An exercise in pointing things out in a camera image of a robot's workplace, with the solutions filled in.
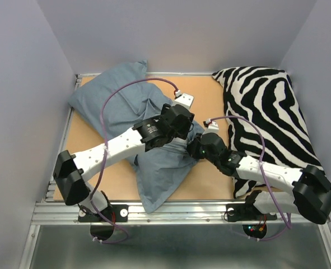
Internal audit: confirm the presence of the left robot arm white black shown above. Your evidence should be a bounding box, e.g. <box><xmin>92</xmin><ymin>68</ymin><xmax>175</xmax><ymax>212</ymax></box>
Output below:
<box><xmin>53</xmin><ymin>102</ymin><xmax>194</xmax><ymax>221</ymax></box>

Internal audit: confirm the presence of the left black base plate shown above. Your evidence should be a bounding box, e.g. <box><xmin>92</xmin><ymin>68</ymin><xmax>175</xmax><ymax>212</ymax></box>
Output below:
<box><xmin>78</xmin><ymin>204</ymin><xmax>128</xmax><ymax>223</ymax></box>

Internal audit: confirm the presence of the blue striped pillowcase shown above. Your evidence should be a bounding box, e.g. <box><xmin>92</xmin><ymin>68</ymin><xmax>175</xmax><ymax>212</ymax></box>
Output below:
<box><xmin>68</xmin><ymin>60</ymin><xmax>204</xmax><ymax>214</ymax></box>

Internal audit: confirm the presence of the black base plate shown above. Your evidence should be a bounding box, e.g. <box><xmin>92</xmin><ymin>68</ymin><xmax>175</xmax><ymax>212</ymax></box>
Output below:
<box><xmin>223</xmin><ymin>203</ymin><xmax>264</xmax><ymax>222</ymax></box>
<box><xmin>78</xmin><ymin>204</ymin><xmax>128</xmax><ymax>223</ymax></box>

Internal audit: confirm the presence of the zebra print pillow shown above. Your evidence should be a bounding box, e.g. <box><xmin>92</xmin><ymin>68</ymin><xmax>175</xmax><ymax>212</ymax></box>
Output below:
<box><xmin>211</xmin><ymin>66</ymin><xmax>330</xmax><ymax>198</ymax></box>

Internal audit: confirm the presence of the aluminium frame rail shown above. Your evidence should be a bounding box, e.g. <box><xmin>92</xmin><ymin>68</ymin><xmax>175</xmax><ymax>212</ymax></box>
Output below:
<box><xmin>21</xmin><ymin>73</ymin><xmax>331</xmax><ymax>268</ymax></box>

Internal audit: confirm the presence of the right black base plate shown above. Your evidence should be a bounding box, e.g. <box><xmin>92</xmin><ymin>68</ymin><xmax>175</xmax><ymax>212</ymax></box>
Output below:
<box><xmin>223</xmin><ymin>203</ymin><xmax>264</xmax><ymax>222</ymax></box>

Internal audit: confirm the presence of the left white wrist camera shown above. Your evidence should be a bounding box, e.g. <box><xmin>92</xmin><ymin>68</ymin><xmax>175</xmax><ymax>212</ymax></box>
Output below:
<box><xmin>172</xmin><ymin>90</ymin><xmax>194</xmax><ymax>110</ymax></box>

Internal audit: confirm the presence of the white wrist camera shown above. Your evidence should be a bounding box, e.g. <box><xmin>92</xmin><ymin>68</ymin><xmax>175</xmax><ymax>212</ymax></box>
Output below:
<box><xmin>203</xmin><ymin>118</ymin><xmax>219</xmax><ymax>135</ymax></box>
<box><xmin>172</xmin><ymin>90</ymin><xmax>194</xmax><ymax>110</ymax></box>

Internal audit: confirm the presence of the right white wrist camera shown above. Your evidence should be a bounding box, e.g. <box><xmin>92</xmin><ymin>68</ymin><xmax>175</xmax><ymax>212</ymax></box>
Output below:
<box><xmin>203</xmin><ymin>118</ymin><xmax>219</xmax><ymax>135</ymax></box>

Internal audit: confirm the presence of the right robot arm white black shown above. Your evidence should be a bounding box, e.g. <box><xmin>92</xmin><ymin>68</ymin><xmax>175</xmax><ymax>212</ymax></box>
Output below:
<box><xmin>187</xmin><ymin>132</ymin><xmax>331</xmax><ymax>224</ymax></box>

